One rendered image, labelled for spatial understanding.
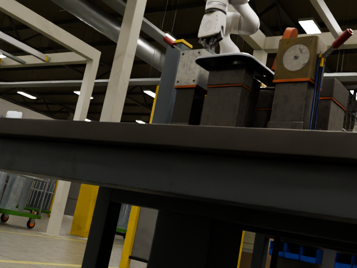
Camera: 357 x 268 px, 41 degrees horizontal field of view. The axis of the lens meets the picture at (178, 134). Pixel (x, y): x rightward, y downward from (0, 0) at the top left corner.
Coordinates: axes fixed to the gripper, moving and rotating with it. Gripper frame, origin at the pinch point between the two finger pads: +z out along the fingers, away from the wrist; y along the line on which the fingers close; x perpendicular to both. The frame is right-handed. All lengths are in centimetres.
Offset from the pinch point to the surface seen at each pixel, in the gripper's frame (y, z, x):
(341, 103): 53, 21, 8
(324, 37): -210, -220, 412
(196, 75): 22.7, 21.3, -25.0
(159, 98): -0.9, 24.6, -18.2
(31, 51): -745, -211, 246
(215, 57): 34.1, 18.7, -29.5
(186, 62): 18.0, 16.6, -25.6
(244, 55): 44, 20, -30
